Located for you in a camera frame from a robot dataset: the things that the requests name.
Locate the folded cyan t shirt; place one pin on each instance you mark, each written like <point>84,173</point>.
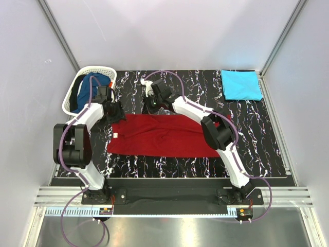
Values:
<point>241,85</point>

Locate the white perforated laundry basket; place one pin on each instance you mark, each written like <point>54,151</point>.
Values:
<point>107,71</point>

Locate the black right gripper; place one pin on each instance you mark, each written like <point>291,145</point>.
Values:
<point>148,104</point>

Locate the blue t shirt in basket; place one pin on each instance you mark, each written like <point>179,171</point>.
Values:
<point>83,96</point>

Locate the black garment in basket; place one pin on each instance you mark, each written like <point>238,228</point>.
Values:
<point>73,99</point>

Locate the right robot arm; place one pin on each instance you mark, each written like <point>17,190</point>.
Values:
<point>219,133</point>

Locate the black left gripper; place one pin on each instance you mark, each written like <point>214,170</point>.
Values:
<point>118,113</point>

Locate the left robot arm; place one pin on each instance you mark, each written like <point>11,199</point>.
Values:
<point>71,141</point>

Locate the red t shirt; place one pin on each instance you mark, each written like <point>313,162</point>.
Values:
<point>159,135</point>

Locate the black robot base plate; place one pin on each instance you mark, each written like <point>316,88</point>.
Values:
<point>213,190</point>

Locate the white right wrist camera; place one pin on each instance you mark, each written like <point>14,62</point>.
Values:
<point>147,84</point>

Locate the aluminium rail with connectors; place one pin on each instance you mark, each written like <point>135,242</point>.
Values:
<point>239,214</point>

